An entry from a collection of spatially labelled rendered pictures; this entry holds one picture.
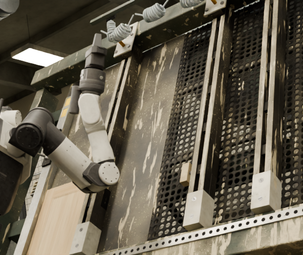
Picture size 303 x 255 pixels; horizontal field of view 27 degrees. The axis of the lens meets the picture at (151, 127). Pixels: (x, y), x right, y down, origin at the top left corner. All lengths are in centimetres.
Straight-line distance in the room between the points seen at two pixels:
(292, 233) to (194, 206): 37
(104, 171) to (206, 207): 35
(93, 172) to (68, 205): 51
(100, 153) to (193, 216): 39
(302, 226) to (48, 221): 116
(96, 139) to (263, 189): 60
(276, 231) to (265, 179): 18
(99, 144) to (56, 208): 54
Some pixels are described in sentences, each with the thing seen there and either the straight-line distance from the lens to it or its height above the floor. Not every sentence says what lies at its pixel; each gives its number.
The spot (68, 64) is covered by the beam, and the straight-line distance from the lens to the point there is 317.
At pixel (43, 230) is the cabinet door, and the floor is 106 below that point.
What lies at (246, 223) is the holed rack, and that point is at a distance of 189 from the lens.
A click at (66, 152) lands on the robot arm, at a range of 206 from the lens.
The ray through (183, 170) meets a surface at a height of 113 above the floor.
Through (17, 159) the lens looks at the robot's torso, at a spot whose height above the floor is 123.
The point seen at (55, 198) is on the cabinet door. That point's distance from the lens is 266.
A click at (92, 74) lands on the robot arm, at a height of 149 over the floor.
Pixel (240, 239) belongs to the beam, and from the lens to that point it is 188.
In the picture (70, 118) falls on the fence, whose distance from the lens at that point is 298.
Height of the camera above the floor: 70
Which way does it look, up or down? 16 degrees up
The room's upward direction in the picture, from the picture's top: 10 degrees counter-clockwise
